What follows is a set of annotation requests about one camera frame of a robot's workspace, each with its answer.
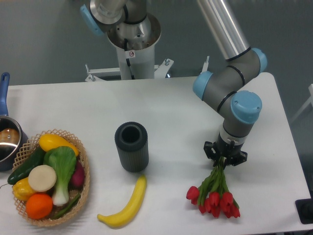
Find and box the yellow banana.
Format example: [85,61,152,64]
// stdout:
[97,175,147,229]

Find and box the dark green cucumber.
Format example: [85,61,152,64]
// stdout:
[7,146,45,185]

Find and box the orange fruit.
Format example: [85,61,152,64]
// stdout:
[25,193,53,219]

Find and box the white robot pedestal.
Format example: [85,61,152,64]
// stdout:
[84,36,210,83]

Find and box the cream round bun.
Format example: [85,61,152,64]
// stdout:
[28,165,57,192]

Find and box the purple red onion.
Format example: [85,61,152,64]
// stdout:
[70,161,85,188]

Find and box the yellow squash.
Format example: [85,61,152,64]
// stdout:
[39,134,80,157]

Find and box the green bok choy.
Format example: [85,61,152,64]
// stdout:
[44,146,76,206]

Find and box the green bean pod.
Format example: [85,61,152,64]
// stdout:
[51,194,81,220]

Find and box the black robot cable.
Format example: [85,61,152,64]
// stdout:
[123,38,135,80]

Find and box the dark grey ribbed vase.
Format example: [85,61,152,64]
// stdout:
[114,121,149,172]

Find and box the black device at edge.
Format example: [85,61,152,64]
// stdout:
[295,198,313,224]

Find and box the red tulip bouquet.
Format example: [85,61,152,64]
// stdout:
[186,157,241,218]

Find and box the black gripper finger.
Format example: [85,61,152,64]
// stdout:
[224,150,247,169]
[203,141,221,167]

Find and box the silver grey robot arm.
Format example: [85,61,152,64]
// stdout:
[80,0,250,166]

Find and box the white frame at right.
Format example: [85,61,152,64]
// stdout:
[294,84,313,119]

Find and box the blue handled saucepan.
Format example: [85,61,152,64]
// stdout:
[0,72,28,172]

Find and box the yellow bell pepper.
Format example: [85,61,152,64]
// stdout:
[12,177,36,201]

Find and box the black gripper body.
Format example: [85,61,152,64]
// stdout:
[214,136,242,158]

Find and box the woven wicker basket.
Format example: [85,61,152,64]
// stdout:
[12,129,90,227]

